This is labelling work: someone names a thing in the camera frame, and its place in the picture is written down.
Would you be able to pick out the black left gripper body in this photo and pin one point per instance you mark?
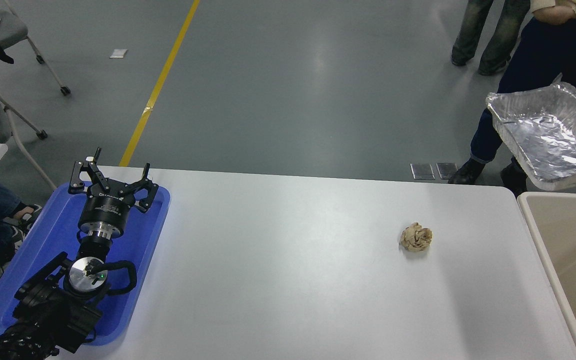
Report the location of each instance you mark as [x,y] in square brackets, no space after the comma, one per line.
[105,210]

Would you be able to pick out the silver foil tray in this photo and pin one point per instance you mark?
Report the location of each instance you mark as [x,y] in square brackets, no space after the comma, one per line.
[543,140]

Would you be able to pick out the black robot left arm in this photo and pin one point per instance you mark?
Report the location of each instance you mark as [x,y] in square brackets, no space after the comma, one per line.
[53,315]

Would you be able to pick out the silver floor plate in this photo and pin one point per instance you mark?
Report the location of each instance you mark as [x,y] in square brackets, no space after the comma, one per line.
[422,171]
[447,170]

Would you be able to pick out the blue plastic tray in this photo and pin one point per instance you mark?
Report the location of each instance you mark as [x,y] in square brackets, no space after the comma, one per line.
[43,240]

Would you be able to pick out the standing person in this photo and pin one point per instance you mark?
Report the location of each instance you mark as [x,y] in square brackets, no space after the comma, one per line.
[468,35]
[543,55]

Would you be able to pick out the white paper scrap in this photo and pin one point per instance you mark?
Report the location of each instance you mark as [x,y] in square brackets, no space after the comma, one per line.
[118,53]

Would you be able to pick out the crumpled tan paper ball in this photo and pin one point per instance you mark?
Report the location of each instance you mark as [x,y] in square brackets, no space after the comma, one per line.
[415,237]

